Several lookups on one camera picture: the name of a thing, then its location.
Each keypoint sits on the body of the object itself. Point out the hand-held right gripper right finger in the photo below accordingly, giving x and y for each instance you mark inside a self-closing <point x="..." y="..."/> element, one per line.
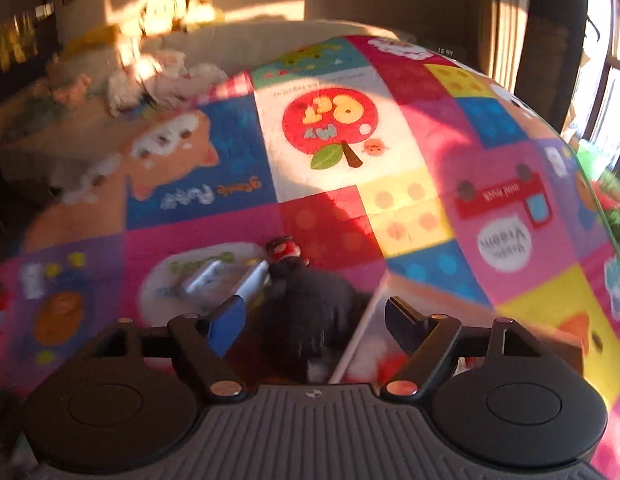
<point x="405" y="327"/>

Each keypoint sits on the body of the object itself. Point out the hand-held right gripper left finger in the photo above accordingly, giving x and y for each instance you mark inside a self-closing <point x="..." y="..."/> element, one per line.
<point x="224" y="324"/>

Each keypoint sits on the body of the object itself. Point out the beige cardboard box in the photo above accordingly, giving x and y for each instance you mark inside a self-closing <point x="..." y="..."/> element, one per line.
<point x="362" y="327"/>

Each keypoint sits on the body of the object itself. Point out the black plush toy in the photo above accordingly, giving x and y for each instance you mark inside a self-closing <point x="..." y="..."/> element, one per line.
<point x="310" y="305"/>

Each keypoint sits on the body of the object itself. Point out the small red toy figure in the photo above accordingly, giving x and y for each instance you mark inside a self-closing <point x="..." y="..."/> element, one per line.
<point x="285" y="250"/>

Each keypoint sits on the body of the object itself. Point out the colourful cartoon play mat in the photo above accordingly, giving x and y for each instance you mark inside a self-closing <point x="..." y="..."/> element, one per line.
<point x="420" y="125"/>

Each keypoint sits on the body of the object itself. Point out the beige sofa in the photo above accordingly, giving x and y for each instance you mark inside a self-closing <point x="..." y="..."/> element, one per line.
<point x="89" y="125"/>

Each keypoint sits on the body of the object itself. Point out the green plastic bucket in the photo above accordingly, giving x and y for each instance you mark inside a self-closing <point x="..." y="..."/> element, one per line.
<point x="590" y="160"/>

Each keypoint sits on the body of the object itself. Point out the white crumpled cloth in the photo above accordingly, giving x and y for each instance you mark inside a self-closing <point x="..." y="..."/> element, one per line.
<point x="164" y="80"/>

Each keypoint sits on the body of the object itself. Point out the small beige plush toy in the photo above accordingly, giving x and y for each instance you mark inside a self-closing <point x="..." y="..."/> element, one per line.
<point x="69" y="85"/>

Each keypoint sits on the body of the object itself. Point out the beige striped curtain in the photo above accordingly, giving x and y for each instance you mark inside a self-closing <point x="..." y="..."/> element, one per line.
<point x="505" y="20"/>

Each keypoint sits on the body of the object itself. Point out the yellow duck plush toy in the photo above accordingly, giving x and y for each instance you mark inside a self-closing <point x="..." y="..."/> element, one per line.
<point x="184" y="2"/>

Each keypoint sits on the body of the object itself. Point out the large window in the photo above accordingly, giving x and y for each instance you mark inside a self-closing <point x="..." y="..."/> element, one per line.
<point x="607" y="60"/>

